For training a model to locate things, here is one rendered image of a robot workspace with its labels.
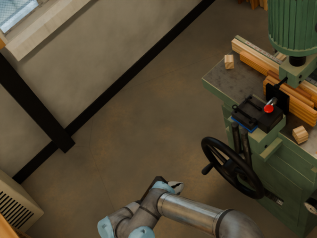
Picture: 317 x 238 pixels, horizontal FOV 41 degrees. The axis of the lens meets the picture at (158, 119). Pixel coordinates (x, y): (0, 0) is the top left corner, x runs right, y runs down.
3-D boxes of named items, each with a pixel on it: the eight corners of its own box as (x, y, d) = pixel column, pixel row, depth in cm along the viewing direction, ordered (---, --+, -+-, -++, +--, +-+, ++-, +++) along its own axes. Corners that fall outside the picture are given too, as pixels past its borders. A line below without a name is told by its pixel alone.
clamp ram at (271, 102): (254, 111, 148) (253, 96, 141) (268, 97, 150) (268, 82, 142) (274, 125, 143) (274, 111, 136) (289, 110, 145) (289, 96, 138)
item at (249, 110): (230, 118, 142) (229, 110, 138) (253, 97, 145) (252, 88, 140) (261, 140, 135) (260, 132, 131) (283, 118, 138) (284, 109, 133)
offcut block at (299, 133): (301, 131, 141) (302, 124, 137) (307, 140, 138) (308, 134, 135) (292, 135, 141) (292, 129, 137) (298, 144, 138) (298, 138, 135)
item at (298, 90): (266, 81, 154) (266, 72, 149) (270, 78, 154) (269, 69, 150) (307, 107, 145) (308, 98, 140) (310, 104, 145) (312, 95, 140)
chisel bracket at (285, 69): (278, 81, 143) (278, 65, 136) (304, 55, 146) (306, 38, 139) (296, 92, 139) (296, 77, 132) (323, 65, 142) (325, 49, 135)
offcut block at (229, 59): (234, 68, 160) (233, 62, 157) (225, 69, 161) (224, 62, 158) (234, 61, 162) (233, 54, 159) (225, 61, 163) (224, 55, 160)
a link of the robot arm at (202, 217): (269, 209, 98) (148, 174, 137) (246, 250, 94) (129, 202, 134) (291, 234, 104) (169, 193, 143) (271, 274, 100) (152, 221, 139)
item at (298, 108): (263, 94, 151) (262, 81, 145) (266, 91, 152) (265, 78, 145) (312, 127, 140) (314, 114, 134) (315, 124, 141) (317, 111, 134)
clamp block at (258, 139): (228, 131, 150) (225, 118, 143) (253, 106, 153) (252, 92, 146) (260, 156, 143) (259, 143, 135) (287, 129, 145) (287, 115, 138)
